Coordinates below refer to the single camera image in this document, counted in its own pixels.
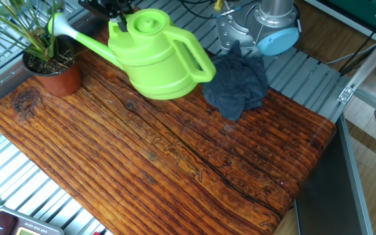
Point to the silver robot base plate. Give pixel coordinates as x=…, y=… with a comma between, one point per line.
x=232, y=32

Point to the aluminium profile frame beam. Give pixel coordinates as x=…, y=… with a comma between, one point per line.
x=367, y=68

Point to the green plastic watering can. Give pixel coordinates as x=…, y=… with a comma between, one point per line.
x=155, y=58

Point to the yellow plastic clip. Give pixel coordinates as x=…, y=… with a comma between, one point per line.
x=218, y=4

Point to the red tin box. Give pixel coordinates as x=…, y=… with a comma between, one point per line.
x=18, y=225

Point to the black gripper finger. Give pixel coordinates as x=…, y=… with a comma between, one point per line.
x=104, y=8
x=127, y=6

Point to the dark grey crumpled towel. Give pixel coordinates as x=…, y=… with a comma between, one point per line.
x=237, y=85

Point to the potted plant in terracotta pot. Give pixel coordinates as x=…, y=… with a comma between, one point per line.
x=55, y=81

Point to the dark grey side panel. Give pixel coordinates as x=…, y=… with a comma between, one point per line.
x=328, y=182

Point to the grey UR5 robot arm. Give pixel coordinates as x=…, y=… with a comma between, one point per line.
x=277, y=32

